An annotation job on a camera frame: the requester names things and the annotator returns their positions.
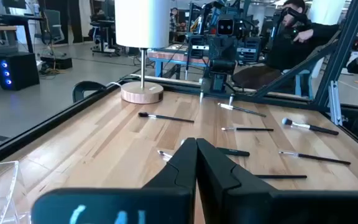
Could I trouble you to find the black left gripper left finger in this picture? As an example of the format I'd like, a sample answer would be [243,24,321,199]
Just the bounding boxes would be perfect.
[31,138,198,224]

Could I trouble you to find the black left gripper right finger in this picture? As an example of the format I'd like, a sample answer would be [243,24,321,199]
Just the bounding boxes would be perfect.
[196,138,358,224]

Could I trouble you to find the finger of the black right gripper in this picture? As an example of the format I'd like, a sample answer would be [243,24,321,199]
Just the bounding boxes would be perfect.
[209,58,224,76]
[223,58,237,76]

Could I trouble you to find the black makeup brush thick handle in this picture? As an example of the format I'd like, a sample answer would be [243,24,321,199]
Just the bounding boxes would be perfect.
[157,146,250,158]

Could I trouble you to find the makeup brush white head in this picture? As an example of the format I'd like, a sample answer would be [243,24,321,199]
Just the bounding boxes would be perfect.
[218,102,267,118]

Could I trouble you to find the black makeup brush dark bristles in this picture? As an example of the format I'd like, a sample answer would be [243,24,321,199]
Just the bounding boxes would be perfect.
[137,111,195,123]

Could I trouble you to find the thin black makeup brush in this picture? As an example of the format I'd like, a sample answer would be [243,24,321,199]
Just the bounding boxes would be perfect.
[278,151,352,166]
[221,126,275,132]
[254,174,308,180]

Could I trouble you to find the large fluffy powder brush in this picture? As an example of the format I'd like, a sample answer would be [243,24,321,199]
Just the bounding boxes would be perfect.
[282,117,340,136]

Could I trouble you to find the person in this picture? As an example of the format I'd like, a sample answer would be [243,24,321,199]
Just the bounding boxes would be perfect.
[231,0,343,91]
[168,7,182,43]

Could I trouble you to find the black headset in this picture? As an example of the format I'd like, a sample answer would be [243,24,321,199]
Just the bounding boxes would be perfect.
[278,6,309,26]

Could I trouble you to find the white shade lamp wooden base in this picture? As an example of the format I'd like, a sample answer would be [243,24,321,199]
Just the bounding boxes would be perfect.
[114,0,171,105]

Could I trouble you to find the black rolling desk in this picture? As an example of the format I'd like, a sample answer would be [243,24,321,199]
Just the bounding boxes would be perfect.
[89,19,121,58]

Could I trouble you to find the black floor box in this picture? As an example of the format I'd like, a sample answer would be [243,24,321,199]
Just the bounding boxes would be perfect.
[40,55,73,71]

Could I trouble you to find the grey office chair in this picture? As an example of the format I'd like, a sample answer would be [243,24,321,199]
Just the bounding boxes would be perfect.
[40,8,65,46]

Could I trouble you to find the black tower with blue lights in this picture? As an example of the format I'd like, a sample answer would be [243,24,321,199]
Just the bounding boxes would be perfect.
[0,52,40,91]

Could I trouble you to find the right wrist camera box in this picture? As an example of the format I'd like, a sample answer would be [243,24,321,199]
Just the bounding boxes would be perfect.
[216,17,235,36]

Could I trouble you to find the blue frame workbench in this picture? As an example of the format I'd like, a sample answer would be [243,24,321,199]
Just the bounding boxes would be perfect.
[147,43,211,78]

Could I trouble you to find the white lamp cable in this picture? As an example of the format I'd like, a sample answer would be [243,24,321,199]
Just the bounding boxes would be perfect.
[106,81,124,90]

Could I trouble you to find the silver aluminium bracket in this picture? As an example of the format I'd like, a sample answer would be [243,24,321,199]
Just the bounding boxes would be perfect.
[328,80,344,127]

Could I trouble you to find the black frame handle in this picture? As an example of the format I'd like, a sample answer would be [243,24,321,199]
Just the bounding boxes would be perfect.
[71,80,107,104]

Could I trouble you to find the black aluminium table frame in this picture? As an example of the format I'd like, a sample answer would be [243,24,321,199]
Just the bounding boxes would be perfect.
[0,0,358,166]

